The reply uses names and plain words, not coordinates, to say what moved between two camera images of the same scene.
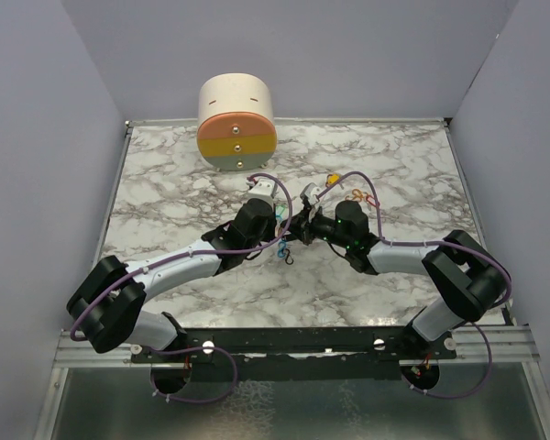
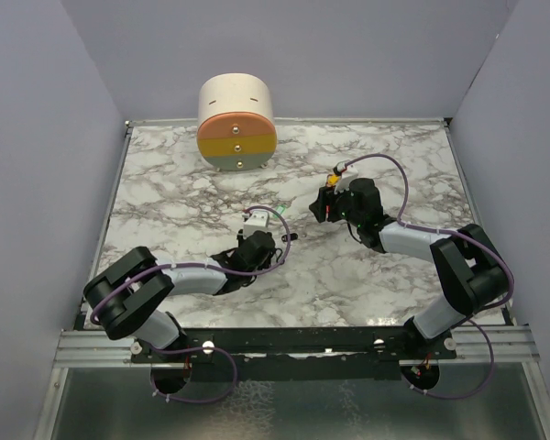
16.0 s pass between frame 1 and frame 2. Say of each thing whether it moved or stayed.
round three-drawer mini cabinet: stayed
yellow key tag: stayed
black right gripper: moved
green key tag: stayed
